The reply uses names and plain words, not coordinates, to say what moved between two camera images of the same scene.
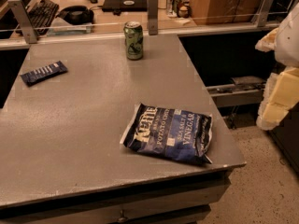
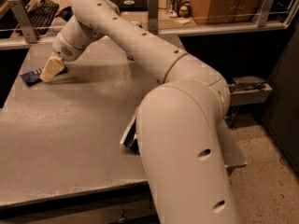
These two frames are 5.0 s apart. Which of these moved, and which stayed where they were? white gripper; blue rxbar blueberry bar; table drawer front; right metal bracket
Moved: white gripper
Stayed: right metal bracket; table drawer front; blue rxbar blueberry bar
